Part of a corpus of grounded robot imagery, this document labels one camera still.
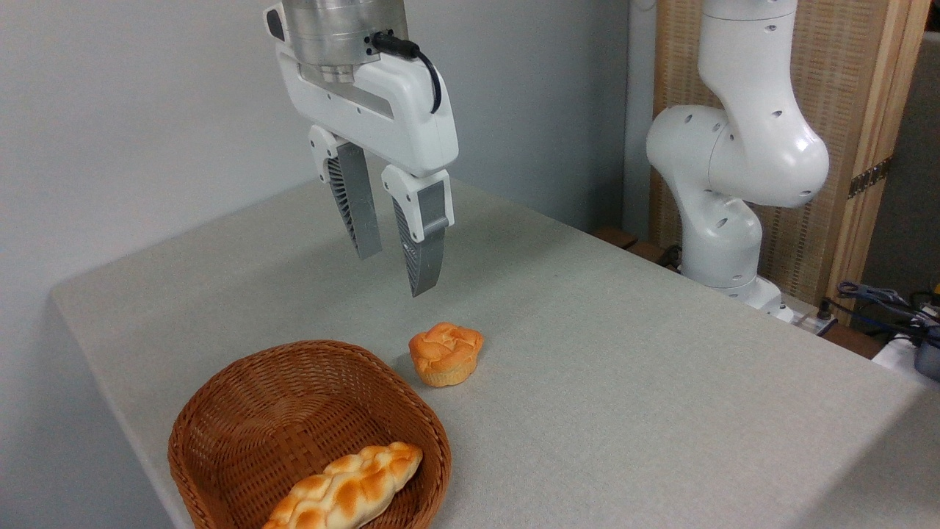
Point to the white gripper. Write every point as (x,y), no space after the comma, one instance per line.
(396,110)

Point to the long braided bread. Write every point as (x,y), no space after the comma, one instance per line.
(352,485)

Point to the round muffin bread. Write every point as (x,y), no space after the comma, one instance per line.
(444,353)

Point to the brown wicker basket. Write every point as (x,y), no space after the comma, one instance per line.
(257,411)

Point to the wooden woven folding screen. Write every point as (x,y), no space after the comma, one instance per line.
(844,88)

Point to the metal screen hinge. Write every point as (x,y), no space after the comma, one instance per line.
(870,178)

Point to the grey blue box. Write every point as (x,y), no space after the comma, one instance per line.
(929,356)

